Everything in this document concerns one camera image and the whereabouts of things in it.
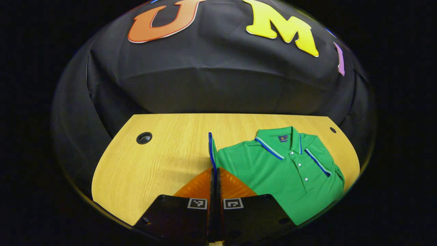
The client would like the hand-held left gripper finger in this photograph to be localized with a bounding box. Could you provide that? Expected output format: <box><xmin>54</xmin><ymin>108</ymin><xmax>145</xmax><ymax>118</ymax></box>
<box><xmin>134</xmin><ymin>167</ymin><xmax>217</xmax><ymax>245</ymax></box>
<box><xmin>216</xmin><ymin>167</ymin><xmax>298</xmax><ymax>245</ymax></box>

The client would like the green T-shirt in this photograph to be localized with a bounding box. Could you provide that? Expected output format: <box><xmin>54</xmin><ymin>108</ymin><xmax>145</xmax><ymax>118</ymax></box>
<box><xmin>208</xmin><ymin>126</ymin><xmax>346</xmax><ymax>227</ymax></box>

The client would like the black backdrop cloth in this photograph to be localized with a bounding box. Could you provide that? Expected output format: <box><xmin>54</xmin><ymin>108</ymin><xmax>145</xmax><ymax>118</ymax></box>
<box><xmin>51</xmin><ymin>0</ymin><xmax>376</xmax><ymax>195</ymax></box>

